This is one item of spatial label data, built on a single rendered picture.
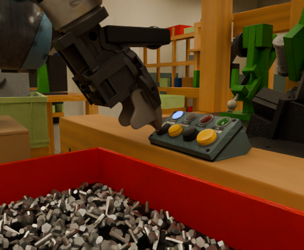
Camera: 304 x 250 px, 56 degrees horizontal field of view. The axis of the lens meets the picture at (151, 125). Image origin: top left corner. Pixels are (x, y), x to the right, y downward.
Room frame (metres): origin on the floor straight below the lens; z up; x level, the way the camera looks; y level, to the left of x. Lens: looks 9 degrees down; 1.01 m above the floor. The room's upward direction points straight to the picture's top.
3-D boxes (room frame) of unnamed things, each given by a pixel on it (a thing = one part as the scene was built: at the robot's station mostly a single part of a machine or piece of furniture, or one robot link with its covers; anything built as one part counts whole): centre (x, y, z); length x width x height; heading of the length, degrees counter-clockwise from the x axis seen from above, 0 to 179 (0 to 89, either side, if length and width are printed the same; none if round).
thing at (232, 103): (0.82, -0.24, 0.96); 0.06 x 0.03 x 0.06; 125
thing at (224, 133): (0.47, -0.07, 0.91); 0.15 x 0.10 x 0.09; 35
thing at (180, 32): (6.96, -0.65, 1.13); 2.48 x 0.54 x 2.27; 36
